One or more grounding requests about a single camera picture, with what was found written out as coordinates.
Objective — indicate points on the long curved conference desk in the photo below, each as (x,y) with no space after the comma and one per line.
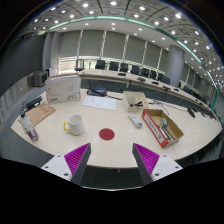
(133,83)

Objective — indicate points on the row of black office chairs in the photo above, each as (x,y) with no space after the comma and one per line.
(135,69)

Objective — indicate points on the small open white box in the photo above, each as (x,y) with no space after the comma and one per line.
(128,103)

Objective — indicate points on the white paper sheet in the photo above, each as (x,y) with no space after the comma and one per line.
(99,102)

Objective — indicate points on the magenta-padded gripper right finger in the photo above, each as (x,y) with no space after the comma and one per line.
(146,159)

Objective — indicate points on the flat round red coaster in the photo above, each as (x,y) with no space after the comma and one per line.
(106,134)

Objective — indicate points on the large white cardboard box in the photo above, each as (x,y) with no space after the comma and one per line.
(62,88)

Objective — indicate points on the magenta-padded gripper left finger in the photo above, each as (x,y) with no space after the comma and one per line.
(77,159)

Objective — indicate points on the grey box monitor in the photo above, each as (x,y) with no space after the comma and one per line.
(40,79)

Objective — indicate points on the group of ceiling lights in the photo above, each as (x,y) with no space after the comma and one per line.
(113,3)

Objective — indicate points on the black bag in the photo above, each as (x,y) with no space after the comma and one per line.
(96,90)

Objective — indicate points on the black power strip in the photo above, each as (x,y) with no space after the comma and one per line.
(33,102)

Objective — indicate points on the red-sided open cardboard box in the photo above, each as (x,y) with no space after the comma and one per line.
(154,129)

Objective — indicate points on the flat brown cardboard sheet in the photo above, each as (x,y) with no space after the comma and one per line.
(40,113)

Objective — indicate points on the small grey-green block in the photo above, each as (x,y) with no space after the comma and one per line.
(164,122)

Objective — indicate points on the white remote control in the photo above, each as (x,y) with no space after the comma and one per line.
(135,120)

